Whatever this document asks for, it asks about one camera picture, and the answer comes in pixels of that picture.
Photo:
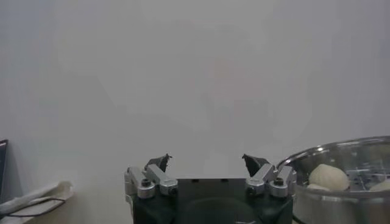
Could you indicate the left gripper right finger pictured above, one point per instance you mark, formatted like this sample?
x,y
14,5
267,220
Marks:
x,y
262,175

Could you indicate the dark screen panel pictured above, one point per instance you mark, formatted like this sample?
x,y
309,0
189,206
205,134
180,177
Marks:
x,y
3,164

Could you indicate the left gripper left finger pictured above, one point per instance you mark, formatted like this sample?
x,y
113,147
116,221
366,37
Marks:
x,y
152,176

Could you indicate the stainless steel steamer basket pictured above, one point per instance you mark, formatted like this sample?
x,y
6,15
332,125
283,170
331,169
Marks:
x,y
320,207

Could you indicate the white steamed baozi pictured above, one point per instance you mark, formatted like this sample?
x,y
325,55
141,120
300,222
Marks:
x,y
329,178
382,186

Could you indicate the white crumpled cloth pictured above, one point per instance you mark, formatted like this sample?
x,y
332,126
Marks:
x,y
33,194

